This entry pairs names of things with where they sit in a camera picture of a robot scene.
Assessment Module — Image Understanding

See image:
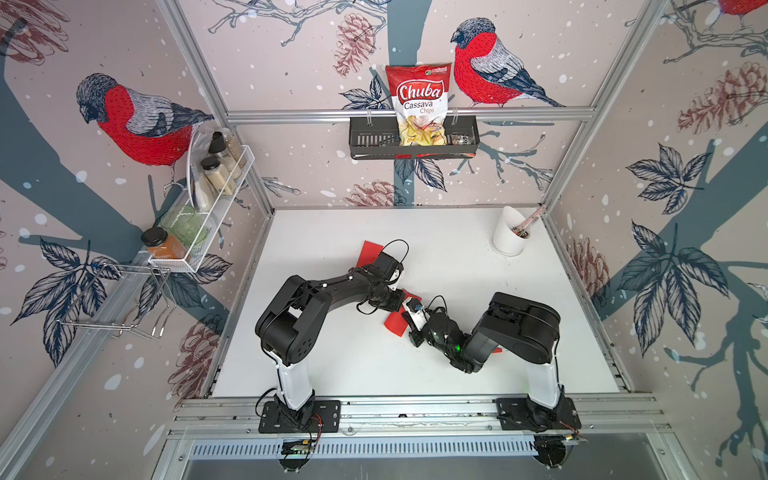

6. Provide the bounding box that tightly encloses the beige spice bottle rear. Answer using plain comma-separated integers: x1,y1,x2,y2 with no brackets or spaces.
208,131,239,168

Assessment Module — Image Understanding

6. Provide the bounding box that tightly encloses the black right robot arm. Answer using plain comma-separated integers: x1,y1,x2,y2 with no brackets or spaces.
402,292,581,435

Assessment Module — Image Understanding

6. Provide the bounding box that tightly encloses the beige spice bottle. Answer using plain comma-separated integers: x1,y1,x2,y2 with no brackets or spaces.
200,156,235,196
208,131,239,168

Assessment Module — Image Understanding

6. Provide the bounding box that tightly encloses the white pen cup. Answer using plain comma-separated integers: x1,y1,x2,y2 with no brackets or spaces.
491,206,527,257

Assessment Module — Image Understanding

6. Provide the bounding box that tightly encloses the white wire shelf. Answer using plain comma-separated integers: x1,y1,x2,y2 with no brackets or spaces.
149,121,255,273

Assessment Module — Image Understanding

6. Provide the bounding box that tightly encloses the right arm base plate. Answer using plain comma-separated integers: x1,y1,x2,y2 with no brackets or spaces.
495,396,582,433

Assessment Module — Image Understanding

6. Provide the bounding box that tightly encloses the black wire basket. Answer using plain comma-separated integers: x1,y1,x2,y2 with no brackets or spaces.
349,116,479,160

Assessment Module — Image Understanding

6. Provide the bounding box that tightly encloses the green lidded jar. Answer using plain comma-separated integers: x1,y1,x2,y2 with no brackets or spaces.
158,204,209,250

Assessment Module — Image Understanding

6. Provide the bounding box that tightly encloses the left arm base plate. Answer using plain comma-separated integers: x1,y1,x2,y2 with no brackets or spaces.
258,398,341,434

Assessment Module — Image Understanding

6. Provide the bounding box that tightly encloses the chrome wire rack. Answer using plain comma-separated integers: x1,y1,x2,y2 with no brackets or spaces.
56,265,177,340

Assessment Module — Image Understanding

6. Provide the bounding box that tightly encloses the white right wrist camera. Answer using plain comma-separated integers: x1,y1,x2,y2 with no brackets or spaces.
402,297,427,332

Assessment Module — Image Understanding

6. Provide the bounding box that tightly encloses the Chuba cassava chips bag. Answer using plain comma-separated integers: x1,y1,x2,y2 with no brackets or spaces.
385,63,451,147

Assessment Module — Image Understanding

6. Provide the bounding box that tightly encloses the beige spice bottle front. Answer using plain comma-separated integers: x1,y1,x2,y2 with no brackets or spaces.
200,156,235,196

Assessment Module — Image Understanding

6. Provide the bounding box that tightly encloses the orange spice jar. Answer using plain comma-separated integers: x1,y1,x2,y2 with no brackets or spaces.
141,227,187,259

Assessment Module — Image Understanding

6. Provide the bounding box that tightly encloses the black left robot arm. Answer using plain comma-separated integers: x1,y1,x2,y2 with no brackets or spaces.
255,252,406,426

